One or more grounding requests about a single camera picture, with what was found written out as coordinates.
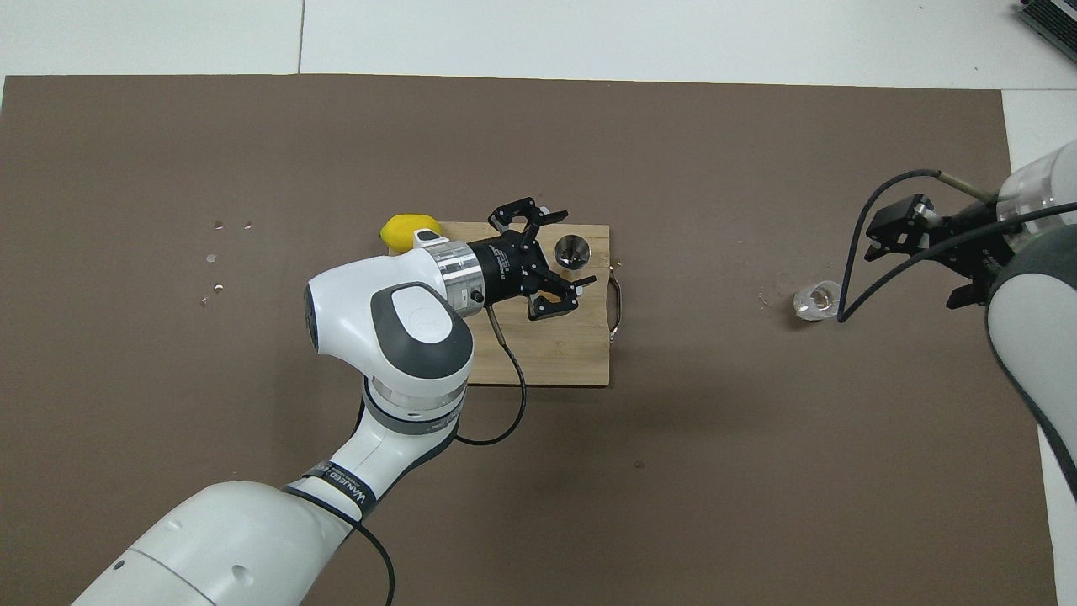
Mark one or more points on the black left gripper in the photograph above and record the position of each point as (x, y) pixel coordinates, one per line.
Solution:
(509, 269)

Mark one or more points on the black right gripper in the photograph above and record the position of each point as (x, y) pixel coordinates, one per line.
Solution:
(976, 244)

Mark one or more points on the steel double jigger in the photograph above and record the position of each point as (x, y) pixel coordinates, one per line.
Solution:
(572, 251)

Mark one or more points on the small clear glass cup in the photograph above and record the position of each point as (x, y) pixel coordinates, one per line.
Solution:
(818, 300)

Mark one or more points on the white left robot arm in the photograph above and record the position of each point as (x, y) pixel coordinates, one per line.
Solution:
(395, 320)

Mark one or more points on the bamboo cutting board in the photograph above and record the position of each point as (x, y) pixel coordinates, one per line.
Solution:
(580, 353)

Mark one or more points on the yellow lemon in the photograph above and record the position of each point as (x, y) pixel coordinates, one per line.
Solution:
(400, 229)

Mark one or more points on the grey ribbed device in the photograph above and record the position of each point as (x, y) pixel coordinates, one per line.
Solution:
(1052, 17)

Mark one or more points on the brown table mat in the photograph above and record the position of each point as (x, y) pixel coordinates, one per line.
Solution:
(673, 505)

